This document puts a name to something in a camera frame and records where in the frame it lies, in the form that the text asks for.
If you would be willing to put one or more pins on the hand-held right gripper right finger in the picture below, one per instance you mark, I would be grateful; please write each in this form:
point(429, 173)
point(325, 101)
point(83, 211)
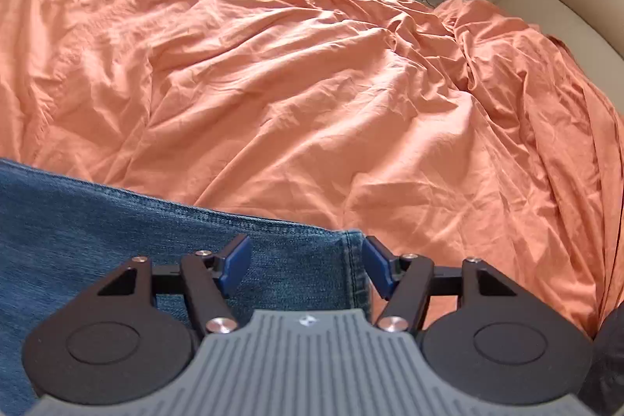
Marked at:
point(376, 264)

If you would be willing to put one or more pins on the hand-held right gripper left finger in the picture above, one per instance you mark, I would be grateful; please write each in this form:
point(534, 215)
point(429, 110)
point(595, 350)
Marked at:
point(237, 261)

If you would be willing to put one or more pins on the blue denim pants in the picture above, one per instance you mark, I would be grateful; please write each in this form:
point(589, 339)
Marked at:
point(122, 240)

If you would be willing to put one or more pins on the orange bed blanket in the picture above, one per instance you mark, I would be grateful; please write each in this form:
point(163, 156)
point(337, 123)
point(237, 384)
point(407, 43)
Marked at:
point(292, 70)

